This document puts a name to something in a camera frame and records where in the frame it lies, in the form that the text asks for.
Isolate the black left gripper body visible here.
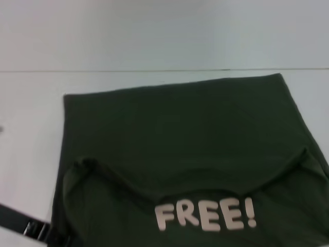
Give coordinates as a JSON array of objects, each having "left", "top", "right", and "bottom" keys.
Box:
[{"left": 0, "top": 202, "right": 33, "bottom": 236}]

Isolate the dark green t-shirt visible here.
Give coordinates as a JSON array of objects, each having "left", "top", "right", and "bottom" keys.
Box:
[{"left": 50, "top": 73, "right": 329, "bottom": 247}]

